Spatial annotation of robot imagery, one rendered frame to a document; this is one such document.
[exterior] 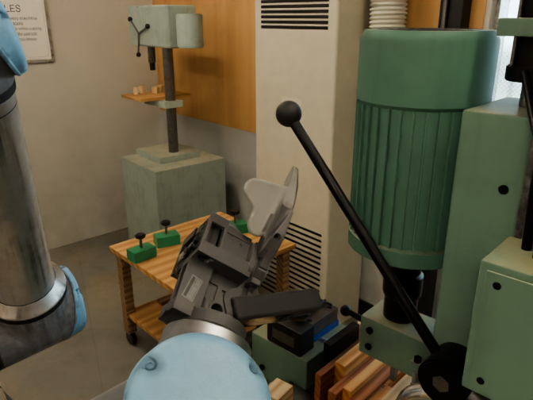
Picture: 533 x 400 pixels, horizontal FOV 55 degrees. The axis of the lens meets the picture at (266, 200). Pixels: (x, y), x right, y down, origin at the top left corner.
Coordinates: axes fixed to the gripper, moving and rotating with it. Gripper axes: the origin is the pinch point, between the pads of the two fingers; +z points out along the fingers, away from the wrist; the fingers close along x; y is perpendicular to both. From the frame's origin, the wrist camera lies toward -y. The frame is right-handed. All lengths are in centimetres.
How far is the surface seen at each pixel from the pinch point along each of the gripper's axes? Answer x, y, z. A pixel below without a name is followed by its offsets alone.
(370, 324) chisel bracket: 12.2, -28.2, -0.3
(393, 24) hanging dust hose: 37, -49, 153
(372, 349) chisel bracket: 14.8, -31.0, -2.7
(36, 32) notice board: 199, 93, 207
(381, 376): 19.3, -37.1, -3.7
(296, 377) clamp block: 30.8, -27.6, -4.9
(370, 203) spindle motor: -3.9, -13.2, 5.6
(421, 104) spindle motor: -17.5, -8.9, 10.2
